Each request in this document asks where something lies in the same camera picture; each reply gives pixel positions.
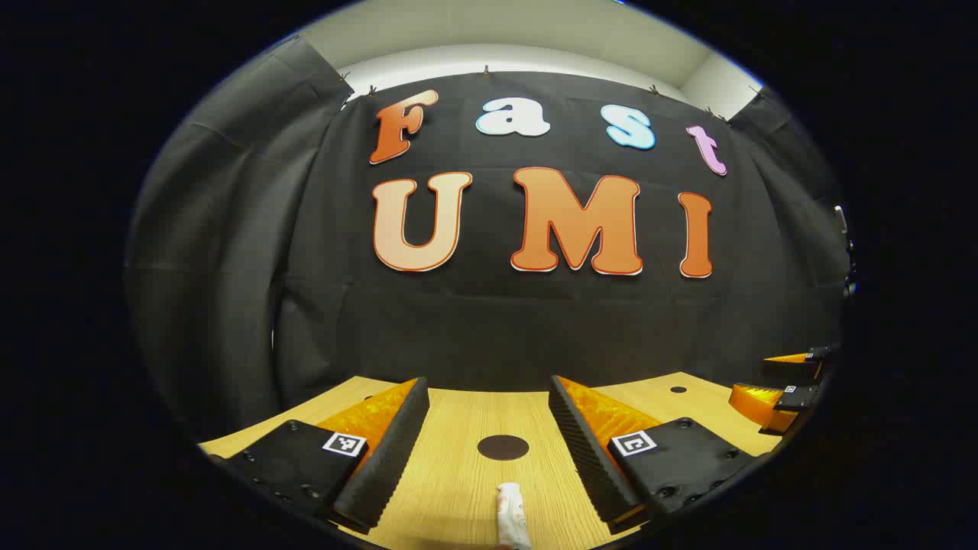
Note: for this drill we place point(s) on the white toothpaste tube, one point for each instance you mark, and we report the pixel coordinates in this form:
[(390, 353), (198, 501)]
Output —
[(513, 516)]

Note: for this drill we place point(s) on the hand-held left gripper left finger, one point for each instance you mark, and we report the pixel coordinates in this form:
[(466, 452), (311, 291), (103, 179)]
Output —
[(397, 451)]

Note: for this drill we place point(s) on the dark round coaster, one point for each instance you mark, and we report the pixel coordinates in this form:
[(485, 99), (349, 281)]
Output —
[(503, 448)]

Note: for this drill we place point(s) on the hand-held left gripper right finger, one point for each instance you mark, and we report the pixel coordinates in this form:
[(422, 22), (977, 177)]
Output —
[(584, 451)]

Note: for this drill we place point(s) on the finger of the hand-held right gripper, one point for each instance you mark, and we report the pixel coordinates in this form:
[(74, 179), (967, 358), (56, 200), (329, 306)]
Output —
[(817, 354), (756, 401)]

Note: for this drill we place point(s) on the black backdrop cloth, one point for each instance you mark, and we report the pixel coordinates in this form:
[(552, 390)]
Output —
[(497, 321)]

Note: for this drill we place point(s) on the wooden desktop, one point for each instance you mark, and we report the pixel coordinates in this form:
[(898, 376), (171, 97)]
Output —
[(458, 473)]

